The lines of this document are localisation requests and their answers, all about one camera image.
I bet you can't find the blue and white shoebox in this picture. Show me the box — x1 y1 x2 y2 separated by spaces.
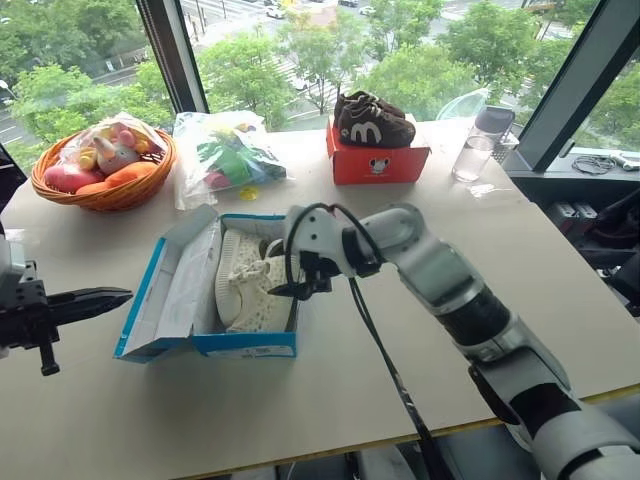
112 203 302 362

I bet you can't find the brown shoe with white laces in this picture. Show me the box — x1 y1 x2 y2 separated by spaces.
333 89 407 121

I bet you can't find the brown shoe with white m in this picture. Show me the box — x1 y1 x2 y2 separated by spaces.
333 106 418 149

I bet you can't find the white wrapping paper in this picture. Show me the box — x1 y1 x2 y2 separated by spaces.
167 219 224 341

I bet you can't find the red shoebox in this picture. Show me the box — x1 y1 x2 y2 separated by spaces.
325 117 432 187

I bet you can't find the clear bottle with purple lid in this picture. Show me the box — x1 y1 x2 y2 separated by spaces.
451 105 521 184

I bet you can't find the clear bag of plush toys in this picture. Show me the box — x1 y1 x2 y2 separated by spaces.
42 111 172 197

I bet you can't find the white handheld device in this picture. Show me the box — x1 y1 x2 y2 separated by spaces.
608 153 640 173

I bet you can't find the grey coiled cable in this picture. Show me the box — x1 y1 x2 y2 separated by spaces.
571 153 614 175

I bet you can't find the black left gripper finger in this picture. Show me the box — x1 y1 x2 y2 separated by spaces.
49 300 127 327
47 285 135 309

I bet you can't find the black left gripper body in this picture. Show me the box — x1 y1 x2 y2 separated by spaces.
0 259 62 378

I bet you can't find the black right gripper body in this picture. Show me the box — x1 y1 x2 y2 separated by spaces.
298 251 336 302

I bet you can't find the clear bag of colourful toys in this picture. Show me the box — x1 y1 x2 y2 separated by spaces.
171 110 289 211

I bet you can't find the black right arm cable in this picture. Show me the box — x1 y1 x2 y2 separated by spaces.
282 202 451 480

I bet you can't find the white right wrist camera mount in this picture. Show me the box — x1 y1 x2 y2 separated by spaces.
283 203 347 275

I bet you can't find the black window frame post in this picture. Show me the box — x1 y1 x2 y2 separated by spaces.
135 0 210 115

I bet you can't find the white knit shoe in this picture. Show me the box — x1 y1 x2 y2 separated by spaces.
219 228 306 281
213 259 301 334

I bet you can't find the black equipment beside table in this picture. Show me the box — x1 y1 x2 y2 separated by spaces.
544 187 640 319

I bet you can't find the orange woven basket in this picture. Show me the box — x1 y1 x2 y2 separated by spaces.
30 127 179 214

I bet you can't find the dark slanted window frame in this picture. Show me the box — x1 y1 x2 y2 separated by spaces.
502 0 640 174

